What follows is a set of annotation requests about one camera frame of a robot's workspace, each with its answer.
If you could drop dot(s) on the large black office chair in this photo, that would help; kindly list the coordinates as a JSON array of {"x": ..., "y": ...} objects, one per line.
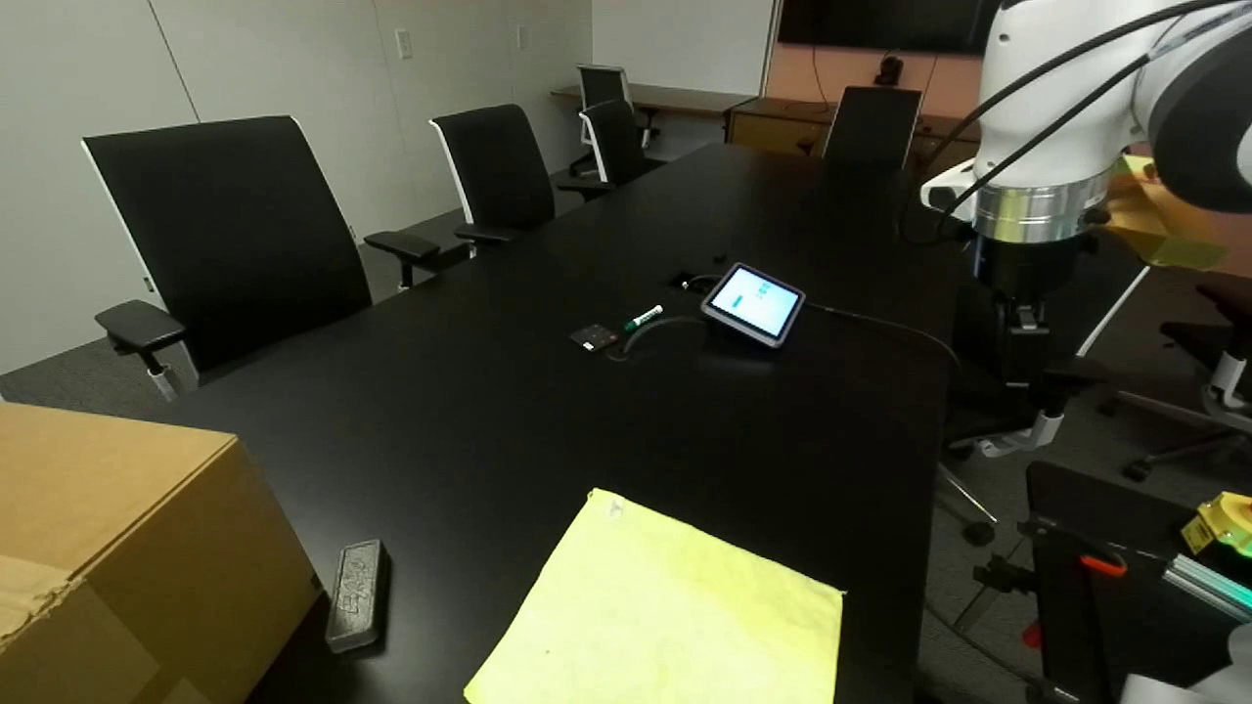
[{"x": 235, "y": 238}]

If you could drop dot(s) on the small black office chair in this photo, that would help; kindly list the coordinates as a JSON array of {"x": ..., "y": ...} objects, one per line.
[{"x": 604, "y": 89}]

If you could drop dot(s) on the grey remote control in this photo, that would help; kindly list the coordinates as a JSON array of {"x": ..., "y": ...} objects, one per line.
[{"x": 353, "y": 598}]

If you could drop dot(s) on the armless black office chair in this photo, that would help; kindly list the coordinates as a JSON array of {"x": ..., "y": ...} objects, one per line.
[{"x": 872, "y": 128}]

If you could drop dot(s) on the small black gadget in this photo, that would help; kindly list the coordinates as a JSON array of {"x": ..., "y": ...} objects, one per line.
[{"x": 891, "y": 74}]

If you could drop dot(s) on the green tipped pen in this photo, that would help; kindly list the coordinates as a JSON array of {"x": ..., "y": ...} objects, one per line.
[{"x": 644, "y": 315}]

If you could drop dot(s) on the smart display with lit screen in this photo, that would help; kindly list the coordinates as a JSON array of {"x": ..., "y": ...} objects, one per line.
[{"x": 752, "y": 302}]

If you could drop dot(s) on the black chair with white post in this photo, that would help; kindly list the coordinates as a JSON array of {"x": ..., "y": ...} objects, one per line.
[{"x": 1225, "y": 376}]

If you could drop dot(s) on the black white-framed office chair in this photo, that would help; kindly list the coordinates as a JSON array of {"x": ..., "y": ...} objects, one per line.
[{"x": 621, "y": 139}]

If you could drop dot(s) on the black wall screen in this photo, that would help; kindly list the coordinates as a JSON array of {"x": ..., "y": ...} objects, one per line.
[{"x": 887, "y": 24}]

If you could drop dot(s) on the yellow towel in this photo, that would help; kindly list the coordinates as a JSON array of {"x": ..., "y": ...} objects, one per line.
[{"x": 651, "y": 611}]

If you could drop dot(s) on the small black square device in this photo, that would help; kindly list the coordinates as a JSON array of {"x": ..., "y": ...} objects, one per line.
[{"x": 594, "y": 340}]

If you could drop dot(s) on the brown cardboard box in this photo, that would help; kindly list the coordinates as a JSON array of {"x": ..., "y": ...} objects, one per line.
[{"x": 118, "y": 551}]

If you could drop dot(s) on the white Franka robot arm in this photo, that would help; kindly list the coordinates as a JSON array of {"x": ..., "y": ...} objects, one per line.
[{"x": 1058, "y": 93}]

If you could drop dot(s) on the black stand with orange clamp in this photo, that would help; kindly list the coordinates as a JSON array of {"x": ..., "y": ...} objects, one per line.
[{"x": 1097, "y": 611}]

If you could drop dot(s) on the yellow green plastic object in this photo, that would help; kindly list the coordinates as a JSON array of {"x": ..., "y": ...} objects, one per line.
[{"x": 1221, "y": 521}]

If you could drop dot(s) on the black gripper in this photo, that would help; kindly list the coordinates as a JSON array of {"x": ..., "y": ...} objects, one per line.
[{"x": 1031, "y": 276}]

